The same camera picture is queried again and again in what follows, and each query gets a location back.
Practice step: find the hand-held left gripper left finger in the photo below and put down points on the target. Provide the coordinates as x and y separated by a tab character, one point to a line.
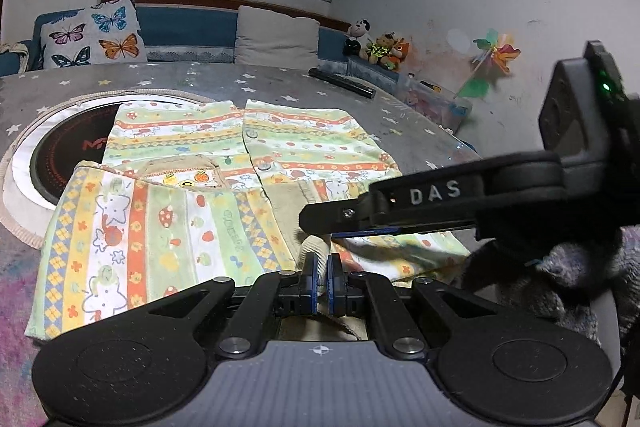
310	282

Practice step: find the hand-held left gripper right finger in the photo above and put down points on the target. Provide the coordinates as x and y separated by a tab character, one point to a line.
334	284

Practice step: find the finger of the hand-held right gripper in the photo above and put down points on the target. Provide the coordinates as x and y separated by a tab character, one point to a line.
365	232
380	207

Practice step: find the pastel patterned child shirt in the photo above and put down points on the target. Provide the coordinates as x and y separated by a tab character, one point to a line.
210	217

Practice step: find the person's right forearm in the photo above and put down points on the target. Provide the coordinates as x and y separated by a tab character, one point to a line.
560	279

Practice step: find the clear plastic toy box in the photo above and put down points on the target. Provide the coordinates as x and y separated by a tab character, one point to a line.
430	102

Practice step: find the black remote control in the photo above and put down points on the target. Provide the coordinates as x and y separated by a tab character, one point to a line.
340	82

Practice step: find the colourful pinwheel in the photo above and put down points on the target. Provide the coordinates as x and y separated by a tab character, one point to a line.
495	54

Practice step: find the orange fox plush toy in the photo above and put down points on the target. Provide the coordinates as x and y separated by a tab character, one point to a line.
399	53

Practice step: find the panda plush toy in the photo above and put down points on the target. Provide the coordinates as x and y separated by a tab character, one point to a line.
359	34

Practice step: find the beige pillow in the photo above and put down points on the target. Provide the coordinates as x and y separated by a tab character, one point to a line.
275	37

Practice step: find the blue sofa bench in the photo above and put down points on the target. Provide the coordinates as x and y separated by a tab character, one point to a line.
190	27

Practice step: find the round black induction cooker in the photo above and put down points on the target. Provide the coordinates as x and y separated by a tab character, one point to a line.
20	177

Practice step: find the butterfly print pillow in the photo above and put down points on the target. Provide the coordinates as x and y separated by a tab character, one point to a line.
90	32

